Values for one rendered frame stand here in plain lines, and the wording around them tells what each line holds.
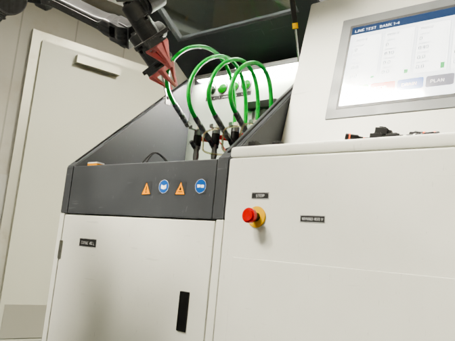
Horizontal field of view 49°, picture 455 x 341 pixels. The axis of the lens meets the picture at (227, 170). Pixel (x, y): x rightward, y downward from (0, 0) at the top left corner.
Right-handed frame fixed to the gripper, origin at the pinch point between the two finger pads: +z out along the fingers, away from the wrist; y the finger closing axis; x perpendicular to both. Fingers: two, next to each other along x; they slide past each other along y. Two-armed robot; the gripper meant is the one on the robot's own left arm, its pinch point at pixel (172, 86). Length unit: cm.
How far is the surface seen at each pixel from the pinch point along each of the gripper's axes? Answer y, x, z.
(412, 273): -69, 42, 55
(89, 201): 26.2, 34.9, 14.9
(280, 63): -9.8, -43.4, 16.2
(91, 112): 206, -112, -18
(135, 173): 5.1, 28.7, 14.8
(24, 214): 225, -31, 14
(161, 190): -5.2, 32.1, 22.0
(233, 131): -9.4, -1.8, 23.0
